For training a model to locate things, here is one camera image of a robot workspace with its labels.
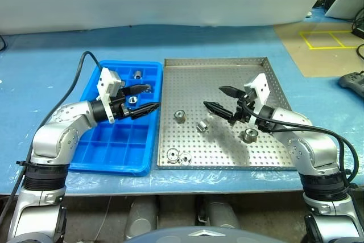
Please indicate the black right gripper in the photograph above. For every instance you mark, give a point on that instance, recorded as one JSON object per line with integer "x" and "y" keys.
{"x": 243, "y": 110}

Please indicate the grey game controller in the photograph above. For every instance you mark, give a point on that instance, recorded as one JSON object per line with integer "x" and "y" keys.
{"x": 352, "y": 82}

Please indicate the brown cardboard sheet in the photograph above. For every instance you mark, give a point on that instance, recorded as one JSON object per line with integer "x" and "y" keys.
{"x": 293, "y": 52}

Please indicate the metal motor rotor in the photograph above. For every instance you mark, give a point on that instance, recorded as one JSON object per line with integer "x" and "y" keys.
{"x": 202, "y": 126}
{"x": 185, "y": 158}
{"x": 132, "y": 99}
{"x": 250, "y": 135}
{"x": 137, "y": 74}
{"x": 172, "y": 155}
{"x": 179, "y": 116}

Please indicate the grey rounded cylinder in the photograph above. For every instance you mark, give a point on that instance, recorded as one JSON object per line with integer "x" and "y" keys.
{"x": 220, "y": 214}
{"x": 141, "y": 217}

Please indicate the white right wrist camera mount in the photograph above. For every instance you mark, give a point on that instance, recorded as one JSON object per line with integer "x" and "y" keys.
{"x": 261, "y": 86}

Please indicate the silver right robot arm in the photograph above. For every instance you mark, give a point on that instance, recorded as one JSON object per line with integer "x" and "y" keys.
{"x": 312, "y": 143}

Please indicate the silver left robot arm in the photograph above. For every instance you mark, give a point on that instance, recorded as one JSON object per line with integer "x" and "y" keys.
{"x": 57, "y": 137}

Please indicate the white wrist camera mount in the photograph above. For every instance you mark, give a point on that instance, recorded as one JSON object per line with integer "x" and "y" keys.
{"x": 261, "y": 86}
{"x": 106, "y": 83}

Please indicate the dark blue rounded shell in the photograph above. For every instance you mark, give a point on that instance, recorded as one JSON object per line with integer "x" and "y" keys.
{"x": 199, "y": 237}

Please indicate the blue compartment tray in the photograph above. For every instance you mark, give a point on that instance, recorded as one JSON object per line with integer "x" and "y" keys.
{"x": 113, "y": 146}

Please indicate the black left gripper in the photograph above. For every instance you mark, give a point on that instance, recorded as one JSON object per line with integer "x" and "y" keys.
{"x": 119, "y": 109}

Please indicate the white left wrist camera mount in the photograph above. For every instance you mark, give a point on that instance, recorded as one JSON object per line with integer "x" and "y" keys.
{"x": 106, "y": 83}

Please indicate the perforated metal tray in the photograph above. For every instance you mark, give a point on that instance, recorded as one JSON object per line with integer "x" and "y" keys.
{"x": 199, "y": 83}

